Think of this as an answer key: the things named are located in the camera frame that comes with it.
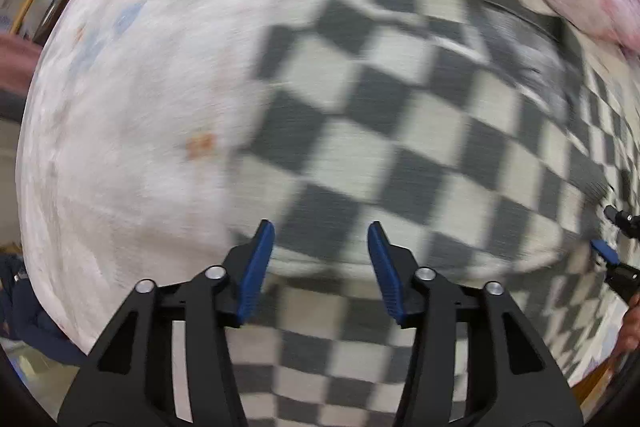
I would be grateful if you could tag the dark blue clothes pile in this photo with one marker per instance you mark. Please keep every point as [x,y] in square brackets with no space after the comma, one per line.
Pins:
[24,319]

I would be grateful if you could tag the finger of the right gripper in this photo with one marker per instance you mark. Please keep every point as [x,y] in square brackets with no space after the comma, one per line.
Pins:
[627,223]
[623,279]

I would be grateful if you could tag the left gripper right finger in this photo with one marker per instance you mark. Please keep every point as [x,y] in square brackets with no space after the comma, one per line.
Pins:
[513,380]

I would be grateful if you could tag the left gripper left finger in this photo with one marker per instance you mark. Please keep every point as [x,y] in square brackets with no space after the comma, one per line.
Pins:
[127,378]

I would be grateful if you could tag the white patterned bed sheet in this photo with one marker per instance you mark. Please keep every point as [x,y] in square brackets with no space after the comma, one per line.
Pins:
[134,117]

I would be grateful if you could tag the pink grey towel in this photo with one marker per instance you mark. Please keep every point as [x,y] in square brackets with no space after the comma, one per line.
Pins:
[18,61]

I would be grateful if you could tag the grey white checkered cardigan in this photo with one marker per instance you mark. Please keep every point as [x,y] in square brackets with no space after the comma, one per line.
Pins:
[475,131]

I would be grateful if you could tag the operator right hand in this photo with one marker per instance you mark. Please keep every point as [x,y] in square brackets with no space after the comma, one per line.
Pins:
[628,338]

